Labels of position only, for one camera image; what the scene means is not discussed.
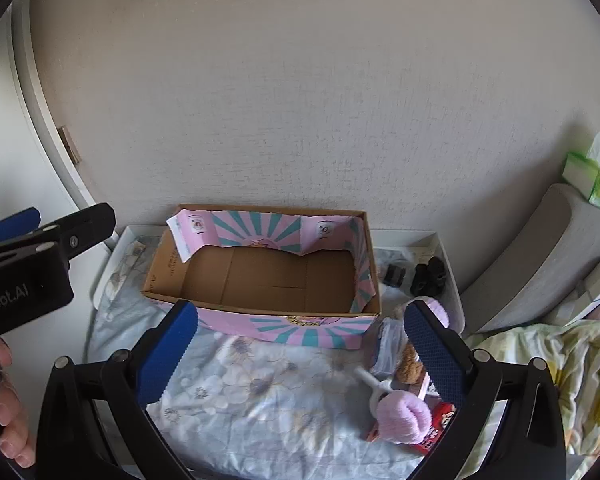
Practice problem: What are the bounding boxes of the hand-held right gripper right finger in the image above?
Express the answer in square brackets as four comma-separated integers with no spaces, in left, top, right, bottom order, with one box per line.
[402,299,567,480]

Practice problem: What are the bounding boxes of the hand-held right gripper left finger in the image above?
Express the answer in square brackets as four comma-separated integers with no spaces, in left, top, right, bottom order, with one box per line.
[36,299,199,480]

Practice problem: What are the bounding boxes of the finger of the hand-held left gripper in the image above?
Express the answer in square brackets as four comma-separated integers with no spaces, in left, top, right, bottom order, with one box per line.
[27,203,117,273]
[0,207,42,248]

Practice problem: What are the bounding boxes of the brown cookie packet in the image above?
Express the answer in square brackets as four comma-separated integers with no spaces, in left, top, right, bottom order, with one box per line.
[395,345,427,386]

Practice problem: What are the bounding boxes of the pink sock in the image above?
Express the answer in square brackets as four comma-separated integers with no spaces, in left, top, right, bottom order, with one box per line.
[377,392,433,445]
[420,297,453,331]

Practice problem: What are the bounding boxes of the clear plastic packet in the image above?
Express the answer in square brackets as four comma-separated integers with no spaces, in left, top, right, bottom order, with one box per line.
[372,317,411,376]

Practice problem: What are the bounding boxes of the red white snack box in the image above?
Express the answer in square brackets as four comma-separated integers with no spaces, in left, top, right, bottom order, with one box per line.
[411,401,456,456]

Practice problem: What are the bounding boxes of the white plastic tool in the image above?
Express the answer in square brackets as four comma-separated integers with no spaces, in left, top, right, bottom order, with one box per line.
[354,366,396,413]

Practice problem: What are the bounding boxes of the pink teal striped cardboard box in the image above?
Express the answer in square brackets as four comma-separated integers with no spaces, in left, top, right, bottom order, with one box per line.
[141,204,382,350]

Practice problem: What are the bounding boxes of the white rimmed desktop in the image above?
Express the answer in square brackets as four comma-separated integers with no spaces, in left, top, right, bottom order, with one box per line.
[91,225,466,336]

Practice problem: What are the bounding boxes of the person's left hand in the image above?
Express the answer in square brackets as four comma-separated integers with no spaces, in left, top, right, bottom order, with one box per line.
[0,337,37,467]

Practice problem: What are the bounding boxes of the brown latch plate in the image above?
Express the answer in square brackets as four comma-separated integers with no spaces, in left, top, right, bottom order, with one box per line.
[57,126,82,165]

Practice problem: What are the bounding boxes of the black hair clip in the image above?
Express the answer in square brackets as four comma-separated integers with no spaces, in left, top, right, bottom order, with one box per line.
[411,256,448,297]

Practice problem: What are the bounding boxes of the light blue floral cloth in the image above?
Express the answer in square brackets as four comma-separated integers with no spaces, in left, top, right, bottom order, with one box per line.
[87,232,461,480]

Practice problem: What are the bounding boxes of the yellow floral blanket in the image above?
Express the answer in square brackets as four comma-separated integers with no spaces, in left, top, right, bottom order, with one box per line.
[462,317,600,471]

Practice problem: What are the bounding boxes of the grey headboard cushion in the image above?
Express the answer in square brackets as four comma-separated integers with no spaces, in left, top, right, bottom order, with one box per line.
[460,182,600,336]

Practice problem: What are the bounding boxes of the green tissue pack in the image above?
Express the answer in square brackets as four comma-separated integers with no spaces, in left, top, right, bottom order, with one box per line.
[561,125,600,210]

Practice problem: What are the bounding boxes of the white door frame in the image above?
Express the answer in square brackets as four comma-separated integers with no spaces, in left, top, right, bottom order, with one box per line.
[7,0,111,256]

